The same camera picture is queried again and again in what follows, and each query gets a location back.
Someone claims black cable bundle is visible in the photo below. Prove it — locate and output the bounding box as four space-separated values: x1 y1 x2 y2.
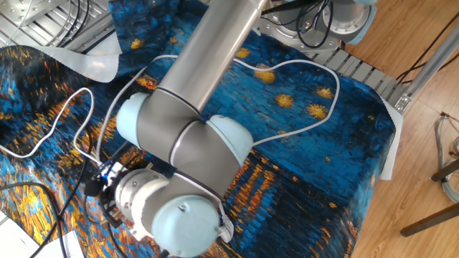
56 0 115 51

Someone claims thin white two-prong cord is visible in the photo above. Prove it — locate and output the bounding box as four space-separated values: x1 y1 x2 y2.
0 87 103 166

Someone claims aluminium frame post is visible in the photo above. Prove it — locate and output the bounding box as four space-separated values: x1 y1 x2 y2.
394 23 459 115

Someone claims thick white three-prong cord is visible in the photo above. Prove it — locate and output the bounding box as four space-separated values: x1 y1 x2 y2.
95 53 341 243

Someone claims starry night patterned tablecloth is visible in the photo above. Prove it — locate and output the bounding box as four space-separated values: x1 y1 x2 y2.
0 0 404 258

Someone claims perforated aluminium plate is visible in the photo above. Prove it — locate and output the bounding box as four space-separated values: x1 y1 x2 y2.
0 0 62 28

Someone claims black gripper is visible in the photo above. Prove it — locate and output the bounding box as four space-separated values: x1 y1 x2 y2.
84 171 125 229

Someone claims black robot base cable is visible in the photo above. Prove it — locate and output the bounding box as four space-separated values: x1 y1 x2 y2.
261 0 336 49

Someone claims black floor cable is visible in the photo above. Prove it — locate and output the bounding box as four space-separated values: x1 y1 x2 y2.
396 12 459 82
400 52 459 86

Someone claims thin white wire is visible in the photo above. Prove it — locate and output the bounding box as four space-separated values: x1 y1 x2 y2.
4 0 34 46

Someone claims grey floor cable bundle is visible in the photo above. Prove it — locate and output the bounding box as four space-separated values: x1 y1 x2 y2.
433 113 459 204

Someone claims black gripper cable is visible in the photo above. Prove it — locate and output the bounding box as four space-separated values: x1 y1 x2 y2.
82 141 171 258

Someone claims dark wooden furniture leg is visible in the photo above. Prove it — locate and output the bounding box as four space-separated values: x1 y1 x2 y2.
430 159 459 183
400 202 459 238

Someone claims white flat box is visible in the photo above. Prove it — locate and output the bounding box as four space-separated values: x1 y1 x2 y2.
0 211 40 258
35 230 86 258

